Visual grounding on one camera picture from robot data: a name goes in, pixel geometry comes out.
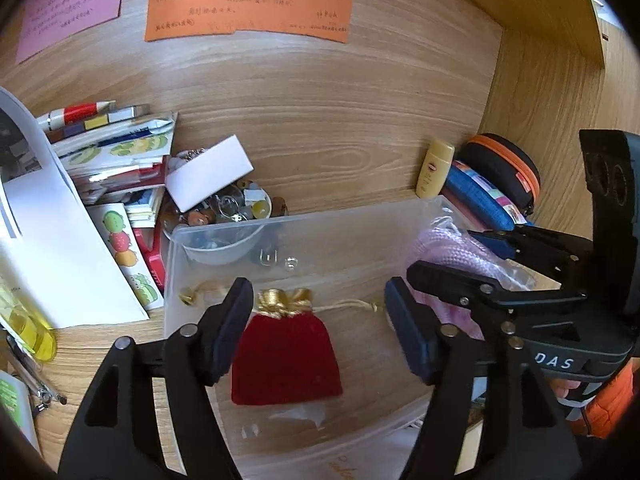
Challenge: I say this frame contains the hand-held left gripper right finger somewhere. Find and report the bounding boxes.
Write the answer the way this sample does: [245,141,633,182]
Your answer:
[384,277,583,480]

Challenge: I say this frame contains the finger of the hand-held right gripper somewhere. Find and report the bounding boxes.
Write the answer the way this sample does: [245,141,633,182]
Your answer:
[406,260,590,322]
[467,224,597,291]

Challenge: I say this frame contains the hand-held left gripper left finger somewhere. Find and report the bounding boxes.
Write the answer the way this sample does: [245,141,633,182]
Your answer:
[59,276,255,480]

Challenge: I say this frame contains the pink knitted cord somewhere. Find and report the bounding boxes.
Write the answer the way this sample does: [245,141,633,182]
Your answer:
[407,215,531,341]

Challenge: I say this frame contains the red velvet drawstring pouch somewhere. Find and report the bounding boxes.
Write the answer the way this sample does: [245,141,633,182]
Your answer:
[180,282,385,407]

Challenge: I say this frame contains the clear plastic storage box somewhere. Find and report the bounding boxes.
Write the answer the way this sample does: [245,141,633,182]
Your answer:
[164,195,541,480]

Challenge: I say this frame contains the person's right forearm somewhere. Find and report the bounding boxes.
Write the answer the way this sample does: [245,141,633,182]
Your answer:
[570,360,638,441]

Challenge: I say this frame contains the person's right hand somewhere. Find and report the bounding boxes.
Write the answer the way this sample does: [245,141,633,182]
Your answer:
[549,377,587,407]

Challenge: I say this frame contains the blue fabric pencil pouch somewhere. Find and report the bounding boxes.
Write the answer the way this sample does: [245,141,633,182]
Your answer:
[442,160,531,233]

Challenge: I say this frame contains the clear plastic bowl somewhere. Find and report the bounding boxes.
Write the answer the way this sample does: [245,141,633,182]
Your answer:
[161,180,288,266]

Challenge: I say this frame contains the black case with orange zip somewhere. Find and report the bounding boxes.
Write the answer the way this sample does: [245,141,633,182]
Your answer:
[457,133,542,216]

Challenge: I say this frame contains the yellow sunscreen bottle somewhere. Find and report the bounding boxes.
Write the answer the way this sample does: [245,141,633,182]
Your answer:
[416,138,456,199]

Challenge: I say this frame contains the red booklet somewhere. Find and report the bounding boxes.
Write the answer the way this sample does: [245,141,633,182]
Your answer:
[132,227,167,297]

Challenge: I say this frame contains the pile of small trinkets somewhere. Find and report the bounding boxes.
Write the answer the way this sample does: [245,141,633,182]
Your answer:
[170,149,288,226]

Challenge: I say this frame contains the fruit sticker sheet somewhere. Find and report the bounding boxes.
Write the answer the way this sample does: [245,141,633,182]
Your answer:
[87,202,166,311]

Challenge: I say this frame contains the white cardboard box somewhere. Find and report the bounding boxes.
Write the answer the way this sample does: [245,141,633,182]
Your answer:
[165,135,255,213]

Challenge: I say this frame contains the white paper sheet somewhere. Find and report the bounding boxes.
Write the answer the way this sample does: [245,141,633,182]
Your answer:
[0,87,151,331]

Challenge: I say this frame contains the yellow translucent plastic holder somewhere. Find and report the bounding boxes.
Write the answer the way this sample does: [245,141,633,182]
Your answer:
[0,280,58,363]

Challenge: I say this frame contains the metal pens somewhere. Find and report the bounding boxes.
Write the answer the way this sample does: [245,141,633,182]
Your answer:
[5,332,68,408]

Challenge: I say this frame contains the stack of booklets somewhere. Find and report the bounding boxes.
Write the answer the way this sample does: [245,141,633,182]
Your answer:
[50,105,178,226]

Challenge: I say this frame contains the green white box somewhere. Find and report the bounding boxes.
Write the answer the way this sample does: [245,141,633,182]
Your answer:
[0,370,43,456]

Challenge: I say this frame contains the wooden shelf board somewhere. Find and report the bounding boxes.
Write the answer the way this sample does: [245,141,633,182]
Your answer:
[415,0,621,66]

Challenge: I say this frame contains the red white marker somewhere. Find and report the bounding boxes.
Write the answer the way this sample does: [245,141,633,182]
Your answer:
[36,101,117,130]

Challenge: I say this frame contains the orange paper note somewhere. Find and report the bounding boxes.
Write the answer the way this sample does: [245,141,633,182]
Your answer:
[145,0,354,45]

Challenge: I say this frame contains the pink paper note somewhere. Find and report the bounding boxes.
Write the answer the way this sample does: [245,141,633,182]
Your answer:
[16,0,128,65]

